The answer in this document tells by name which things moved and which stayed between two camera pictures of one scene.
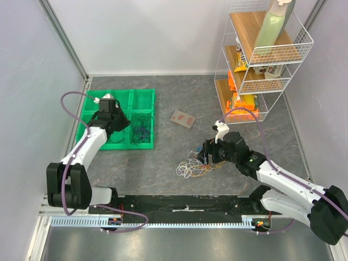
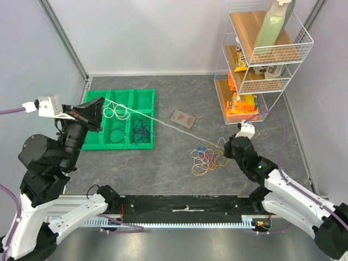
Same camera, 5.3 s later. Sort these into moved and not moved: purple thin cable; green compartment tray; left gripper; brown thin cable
Moved: left gripper
Not moved: brown thin cable; purple thin cable; green compartment tray
